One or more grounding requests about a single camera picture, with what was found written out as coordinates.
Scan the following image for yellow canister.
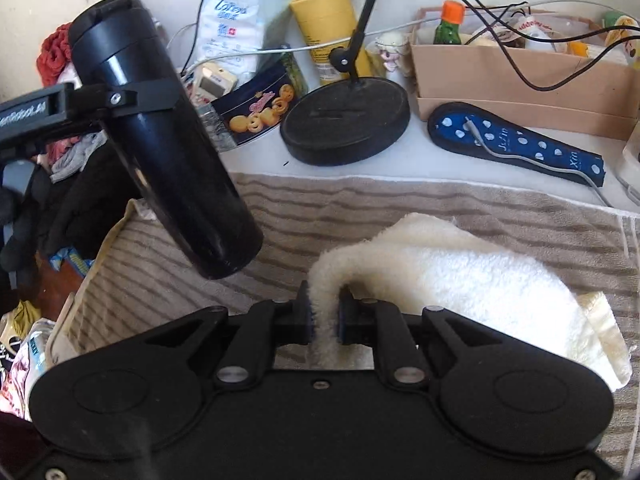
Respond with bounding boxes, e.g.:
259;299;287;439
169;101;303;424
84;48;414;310
290;0;373;86

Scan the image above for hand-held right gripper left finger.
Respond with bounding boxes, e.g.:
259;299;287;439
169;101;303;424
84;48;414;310
145;280;315;389

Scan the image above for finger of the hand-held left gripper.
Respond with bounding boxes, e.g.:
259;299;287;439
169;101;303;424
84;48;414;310
65;77;182;123

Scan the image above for grey cloth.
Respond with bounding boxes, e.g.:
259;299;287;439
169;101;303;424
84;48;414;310
50;132;107;183

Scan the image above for white tissue pack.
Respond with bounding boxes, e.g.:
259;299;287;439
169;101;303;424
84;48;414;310
192;0;268;81

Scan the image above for grey striped towel mat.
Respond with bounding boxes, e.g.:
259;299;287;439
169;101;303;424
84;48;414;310
52;172;640;471

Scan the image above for black articulated stand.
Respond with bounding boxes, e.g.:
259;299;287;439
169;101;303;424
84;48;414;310
280;0;412;166

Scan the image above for white remote control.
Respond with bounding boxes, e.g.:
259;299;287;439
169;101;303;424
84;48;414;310
192;62;238;106

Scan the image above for green bottle orange cap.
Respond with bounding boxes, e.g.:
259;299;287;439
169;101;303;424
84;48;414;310
432;1;466;45

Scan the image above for black cable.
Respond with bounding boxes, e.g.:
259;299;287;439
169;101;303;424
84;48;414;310
427;0;640;92

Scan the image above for small doll figurine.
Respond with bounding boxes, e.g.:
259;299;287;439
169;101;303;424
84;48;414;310
375;31;413;77

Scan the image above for grey cable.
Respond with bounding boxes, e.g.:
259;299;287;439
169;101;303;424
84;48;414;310
462;115;613;208

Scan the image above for red knit cloth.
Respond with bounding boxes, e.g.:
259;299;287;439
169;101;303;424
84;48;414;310
36;24;76;88

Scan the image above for white cable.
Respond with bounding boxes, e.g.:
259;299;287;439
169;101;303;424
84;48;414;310
165;0;640;71

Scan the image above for black cloth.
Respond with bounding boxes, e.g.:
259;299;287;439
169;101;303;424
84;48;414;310
0;145;136;286

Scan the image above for round cookie tin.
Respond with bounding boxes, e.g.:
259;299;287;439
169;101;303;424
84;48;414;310
200;52;308;153

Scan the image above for blue dotted slipper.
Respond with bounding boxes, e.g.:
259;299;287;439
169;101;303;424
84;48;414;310
427;102;606;188

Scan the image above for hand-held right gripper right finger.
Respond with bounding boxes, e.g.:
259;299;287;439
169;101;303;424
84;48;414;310
337;285;506;389

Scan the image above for long cardboard box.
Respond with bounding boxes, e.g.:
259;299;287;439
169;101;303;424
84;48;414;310
410;6;640;141

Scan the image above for white fluffy towel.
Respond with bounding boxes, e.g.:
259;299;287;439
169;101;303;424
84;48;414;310
306;212;633;391

